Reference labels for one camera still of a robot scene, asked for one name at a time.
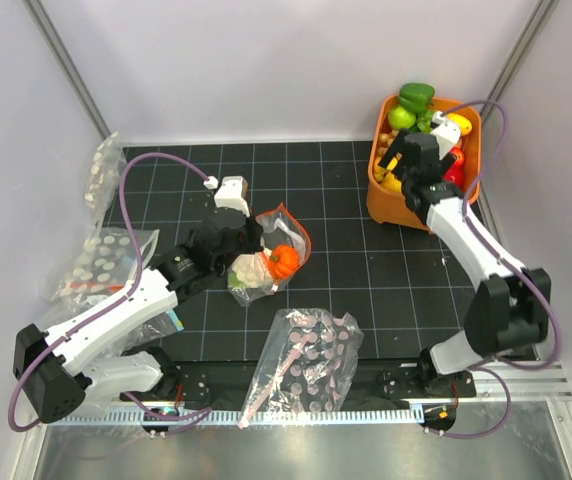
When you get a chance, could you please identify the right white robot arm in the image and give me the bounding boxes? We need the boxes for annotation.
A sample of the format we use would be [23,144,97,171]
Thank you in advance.
[380,130,552,396]

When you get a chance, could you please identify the green grapes bunch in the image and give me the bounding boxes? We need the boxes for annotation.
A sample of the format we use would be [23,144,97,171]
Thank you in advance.
[416,109,436,133]

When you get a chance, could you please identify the green bell pepper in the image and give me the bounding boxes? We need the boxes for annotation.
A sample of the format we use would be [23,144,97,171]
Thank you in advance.
[398,82,435,115]

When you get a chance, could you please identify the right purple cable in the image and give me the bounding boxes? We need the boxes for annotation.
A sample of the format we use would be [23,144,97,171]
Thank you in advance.
[440,100,563,439]

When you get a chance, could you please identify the clear bag pink dots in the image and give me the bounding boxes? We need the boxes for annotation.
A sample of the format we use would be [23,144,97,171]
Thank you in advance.
[238,308,364,429]

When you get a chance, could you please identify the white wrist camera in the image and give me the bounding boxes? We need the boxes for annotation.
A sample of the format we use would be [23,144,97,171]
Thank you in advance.
[214,176,250,217]
[430,110,461,160]

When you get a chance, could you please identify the red apple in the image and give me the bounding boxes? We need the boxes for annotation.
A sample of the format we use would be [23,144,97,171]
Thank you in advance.
[450,147,465,168]

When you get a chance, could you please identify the yellow lemon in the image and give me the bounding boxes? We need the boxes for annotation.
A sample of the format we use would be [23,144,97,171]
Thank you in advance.
[373,156,398,184]

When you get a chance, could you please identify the white cauliflower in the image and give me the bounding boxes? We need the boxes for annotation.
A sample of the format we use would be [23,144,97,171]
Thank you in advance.
[228,253,273,289]

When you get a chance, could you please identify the orange pumpkin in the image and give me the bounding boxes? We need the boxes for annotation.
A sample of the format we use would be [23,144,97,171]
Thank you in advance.
[268,244,299,279]

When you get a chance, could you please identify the purple cable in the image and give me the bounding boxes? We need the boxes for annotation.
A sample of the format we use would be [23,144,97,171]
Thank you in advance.
[7,152,217,434]
[440,100,563,439]

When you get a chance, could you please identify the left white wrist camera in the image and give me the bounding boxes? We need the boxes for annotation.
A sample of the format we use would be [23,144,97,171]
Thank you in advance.
[214,176,250,217]

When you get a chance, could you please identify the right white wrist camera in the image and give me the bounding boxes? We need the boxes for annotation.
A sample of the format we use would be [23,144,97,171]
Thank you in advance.
[430,110,461,160]

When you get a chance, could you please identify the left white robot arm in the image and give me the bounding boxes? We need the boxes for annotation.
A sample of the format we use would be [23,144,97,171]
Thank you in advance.
[11,208,263,424]

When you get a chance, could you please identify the red pomegranate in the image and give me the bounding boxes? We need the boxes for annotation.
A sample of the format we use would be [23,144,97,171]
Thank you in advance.
[442,165,465,190]

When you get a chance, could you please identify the orange plastic basket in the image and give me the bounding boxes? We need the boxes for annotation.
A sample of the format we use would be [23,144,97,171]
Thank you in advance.
[366,94,482,231]

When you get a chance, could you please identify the clear bag orange zipper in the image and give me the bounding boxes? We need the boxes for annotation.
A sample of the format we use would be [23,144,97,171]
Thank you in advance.
[227,203,312,307]

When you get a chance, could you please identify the aluminium cable rail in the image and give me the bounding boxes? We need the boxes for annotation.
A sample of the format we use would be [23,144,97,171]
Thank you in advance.
[53,404,424,428]

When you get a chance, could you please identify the black grid mat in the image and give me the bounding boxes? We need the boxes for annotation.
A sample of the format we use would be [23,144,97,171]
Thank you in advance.
[125,141,474,361]

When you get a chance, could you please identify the brown longan cluster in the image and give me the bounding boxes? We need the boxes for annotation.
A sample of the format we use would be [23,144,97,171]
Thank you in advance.
[376,130,399,157]

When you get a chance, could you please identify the clear bag white dots upright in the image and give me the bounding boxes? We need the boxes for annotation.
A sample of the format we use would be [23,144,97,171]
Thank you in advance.
[84,132,127,230]

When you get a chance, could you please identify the green apple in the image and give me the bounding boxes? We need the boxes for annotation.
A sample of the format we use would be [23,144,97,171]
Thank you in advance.
[387,105,417,130]

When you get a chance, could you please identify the yellow mango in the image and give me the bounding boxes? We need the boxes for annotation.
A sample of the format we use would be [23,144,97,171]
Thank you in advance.
[447,113,473,137]

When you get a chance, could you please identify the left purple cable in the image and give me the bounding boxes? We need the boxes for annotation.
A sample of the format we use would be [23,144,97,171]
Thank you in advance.
[7,152,217,434]

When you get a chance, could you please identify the clear bag white dots flat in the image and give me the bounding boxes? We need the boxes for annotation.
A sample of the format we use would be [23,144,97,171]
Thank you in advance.
[49,227,137,308]

